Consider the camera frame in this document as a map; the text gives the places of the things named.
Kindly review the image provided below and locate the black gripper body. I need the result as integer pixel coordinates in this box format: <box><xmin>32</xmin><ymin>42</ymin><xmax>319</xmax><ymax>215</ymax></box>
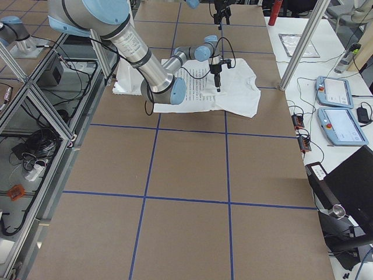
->
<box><xmin>209</xmin><ymin>57</ymin><xmax>232</xmax><ymax>74</ymax></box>
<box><xmin>213</xmin><ymin>0</ymin><xmax>232</xmax><ymax>24</ymax></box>

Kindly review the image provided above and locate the white long-sleeve printed shirt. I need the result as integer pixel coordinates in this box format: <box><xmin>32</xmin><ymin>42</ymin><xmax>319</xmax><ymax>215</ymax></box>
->
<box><xmin>154</xmin><ymin>58</ymin><xmax>261</xmax><ymax>118</ymax></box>

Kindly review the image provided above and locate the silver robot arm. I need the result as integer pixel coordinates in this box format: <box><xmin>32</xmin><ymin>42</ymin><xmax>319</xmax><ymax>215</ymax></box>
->
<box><xmin>185</xmin><ymin>0</ymin><xmax>237</xmax><ymax>26</ymax></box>
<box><xmin>48</xmin><ymin>0</ymin><xmax>231</xmax><ymax>105</ymax></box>

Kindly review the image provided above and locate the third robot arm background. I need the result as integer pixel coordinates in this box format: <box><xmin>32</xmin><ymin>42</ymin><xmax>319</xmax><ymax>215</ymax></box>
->
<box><xmin>1</xmin><ymin>16</ymin><xmax>42</xmax><ymax>59</ymax></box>

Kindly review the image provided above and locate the red bottle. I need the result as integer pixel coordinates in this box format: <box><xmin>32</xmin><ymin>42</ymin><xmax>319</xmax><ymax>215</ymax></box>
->
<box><xmin>268</xmin><ymin>0</ymin><xmax>283</xmax><ymax>26</ymax></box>

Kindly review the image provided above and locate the silver foil tray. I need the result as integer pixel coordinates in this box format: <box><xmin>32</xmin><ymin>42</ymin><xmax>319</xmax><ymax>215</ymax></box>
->
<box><xmin>278</xmin><ymin>33</ymin><xmax>320</xmax><ymax>58</ymax></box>

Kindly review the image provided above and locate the upper orange black adapter box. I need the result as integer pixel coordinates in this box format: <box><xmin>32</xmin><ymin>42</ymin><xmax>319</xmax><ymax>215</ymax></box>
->
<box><xmin>291</xmin><ymin>114</ymin><xmax>305</xmax><ymax>130</ymax></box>

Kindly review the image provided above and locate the orange black adapter box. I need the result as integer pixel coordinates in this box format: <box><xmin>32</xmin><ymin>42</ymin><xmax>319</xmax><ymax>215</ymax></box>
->
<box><xmin>297</xmin><ymin>135</ymin><xmax>312</xmax><ymax>153</ymax></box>
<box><xmin>291</xmin><ymin>114</ymin><xmax>305</xmax><ymax>130</ymax></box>

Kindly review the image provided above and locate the lower orange black adapter box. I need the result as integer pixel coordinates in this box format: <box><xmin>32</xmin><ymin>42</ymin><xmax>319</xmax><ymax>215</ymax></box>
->
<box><xmin>297</xmin><ymin>135</ymin><xmax>312</xmax><ymax>153</ymax></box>

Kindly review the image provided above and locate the upper blue teach pendant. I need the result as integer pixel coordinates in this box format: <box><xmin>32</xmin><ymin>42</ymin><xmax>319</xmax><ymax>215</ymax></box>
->
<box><xmin>315</xmin><ymin>76</ymin><xmax>354</xmax><ymax>109</ymax></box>

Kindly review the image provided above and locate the blue teach pendant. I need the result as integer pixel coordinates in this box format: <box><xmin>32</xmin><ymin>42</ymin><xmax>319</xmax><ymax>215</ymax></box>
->
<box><xmin>317</xmin><ymin>107</ymin><xmax>369</xmax><ymax>146</ymax></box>
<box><xmin>315</xmin><ymin>76</ymin><xmax>354</xmax><ymax>109</ymax></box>

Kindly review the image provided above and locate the lower blue teach pendant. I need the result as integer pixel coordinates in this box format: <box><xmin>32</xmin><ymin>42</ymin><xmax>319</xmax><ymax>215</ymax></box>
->
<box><xmin>317</xmin><ymin>107</ymin><xmax>369</xmax><ymax>146</ymax></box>

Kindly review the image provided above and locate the black power adapter brick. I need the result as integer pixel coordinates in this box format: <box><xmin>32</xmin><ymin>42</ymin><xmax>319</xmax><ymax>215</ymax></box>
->
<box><xmin>357</xmin><ymin>107</ymin><xmax>371</xmax><ymax>124</ymax></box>

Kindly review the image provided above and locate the grey control box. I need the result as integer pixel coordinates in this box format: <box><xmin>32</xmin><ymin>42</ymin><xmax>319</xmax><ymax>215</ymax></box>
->
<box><xmin>37</xmin><ymin>56</ymin><xmax>64</xmax><ymax>87</ymax></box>

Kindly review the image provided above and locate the black laptop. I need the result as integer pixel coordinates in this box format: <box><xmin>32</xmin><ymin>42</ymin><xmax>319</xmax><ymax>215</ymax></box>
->
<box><xmin>325</xmin><ymin>145</ymin><xmax>372</xmax><ymax>232</ymax></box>

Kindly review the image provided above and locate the silver metal cup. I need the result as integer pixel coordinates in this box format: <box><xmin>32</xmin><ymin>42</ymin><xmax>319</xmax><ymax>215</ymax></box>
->
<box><xmin>330</xmin><ymin>204</ymin><xmax>346</xmax><ymax>219</ymax></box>

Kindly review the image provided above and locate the white power strip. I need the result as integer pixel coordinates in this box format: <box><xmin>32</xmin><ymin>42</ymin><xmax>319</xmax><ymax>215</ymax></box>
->
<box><xmin>24</xmin><ymin>161</ymin><xmax>46</xmax><ymax>181</ymax></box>

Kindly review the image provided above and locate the orange plastic part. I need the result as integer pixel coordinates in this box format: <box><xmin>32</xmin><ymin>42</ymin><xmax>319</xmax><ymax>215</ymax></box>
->
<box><xmin>7</xmin><ymin>184</ymin><xmax>26</xmax><ymax>201</ymax></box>

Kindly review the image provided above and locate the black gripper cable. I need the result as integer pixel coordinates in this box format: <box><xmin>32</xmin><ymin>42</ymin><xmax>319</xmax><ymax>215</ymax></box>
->
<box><xmin>144</xmin><ymin>37</ymin><xmax>235</xmax><ymax>116</ymax></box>

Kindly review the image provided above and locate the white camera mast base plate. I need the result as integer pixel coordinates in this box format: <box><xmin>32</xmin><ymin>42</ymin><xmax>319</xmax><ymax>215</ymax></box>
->
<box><xmin>112</xmin><ymin>60</ymin><xmax>143</xmax><ymax>96</ymax></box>

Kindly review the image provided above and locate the aluminium frame post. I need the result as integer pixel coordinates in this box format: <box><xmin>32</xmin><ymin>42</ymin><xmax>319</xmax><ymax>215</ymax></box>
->
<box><xmin>279</xmin><ymin>0</ymin><xmax>330</xmax><ymax>91</ymax></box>

